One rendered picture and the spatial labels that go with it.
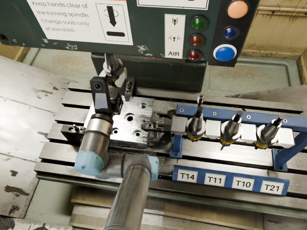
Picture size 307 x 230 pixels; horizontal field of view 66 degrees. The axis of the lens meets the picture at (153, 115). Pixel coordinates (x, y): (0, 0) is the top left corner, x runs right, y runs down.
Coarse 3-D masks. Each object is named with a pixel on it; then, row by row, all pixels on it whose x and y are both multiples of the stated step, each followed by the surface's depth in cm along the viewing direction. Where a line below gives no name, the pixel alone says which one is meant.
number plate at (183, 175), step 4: (180, 172) 96; (184, 172) 96; (188, 172) 96; (192, 172) 96; (196, 172) 95; (180, 176) 97; (184, 176) 97; (188, 176) 96; (192, 176) 96; (196, 176) 96; (180, 180) 98; (184, 180) 97; (188, 180) 97; (192, 180) 97
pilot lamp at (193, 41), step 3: (192, 39) 37; (195, 39) 36; (198, 39) 36; (201, 39) 37; (192, 42) 37; (195, 42) 37; (198, 42) 37; (201, 42) 37; (195, 45) 37; (198, 45) 37
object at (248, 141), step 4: (240, 124) 76; (244, 124) 76; (248, 124) 76; (252, 124) 76; (244, 128) 76; (248, 128) 75; (252, 128) 75; (256, 128) 76; (244, 132) 75; (248, 132) 75; (252, 132) 75; (240, 136) 74; (244, 136) 74; (248, 136) 74; (252, 136) 74; (256, 136) 74; (244, 140) 74; (248, 140) 73; (252, 140) 73; (256, 140) 73
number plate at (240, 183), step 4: (236, 180) 94; (240, 180) 94; (244, 180) 93; (248, 180) 93; (252, 180) 93; (236, 184) 94; (240, 184) 94; (244, 184) 94; (248, 184) 94; (252, 184) 93; (240, 188) 95; (244, 188) 94; (248, 188) 94
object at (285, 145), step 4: (280, 128) 75; (284, 128) 75; (288, 128) 75; (280, 132) 74; (284, 132) 74; (288, 132) 74; (292, 132) 74; (280, 136) 74; (284, 136) 73; (288, 136) 73; (292, 136) 73; (280, 140) 73; (284, 140) 73; (288, 140) 73; (292, 140) 73; (280, 144) 72; (284, 144) 72; (288, 144) 72; (292, 144) 72
